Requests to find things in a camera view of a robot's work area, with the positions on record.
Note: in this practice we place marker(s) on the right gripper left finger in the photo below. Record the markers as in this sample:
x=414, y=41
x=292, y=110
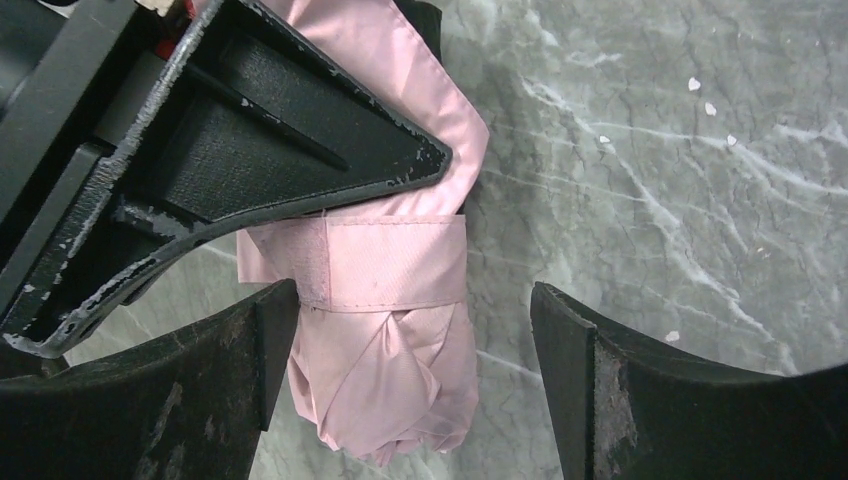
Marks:
x=190, y=404

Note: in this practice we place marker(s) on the pink and black umbrella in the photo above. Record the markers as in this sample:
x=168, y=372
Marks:
x=384, y=357

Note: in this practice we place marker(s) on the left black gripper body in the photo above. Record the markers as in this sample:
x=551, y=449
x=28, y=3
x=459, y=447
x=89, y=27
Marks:
x=111, y=112

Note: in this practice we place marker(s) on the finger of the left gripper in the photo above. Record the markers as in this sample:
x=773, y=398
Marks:
x=293, y=133

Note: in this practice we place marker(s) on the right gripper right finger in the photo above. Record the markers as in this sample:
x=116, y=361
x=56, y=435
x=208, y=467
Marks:
x=624, y=405

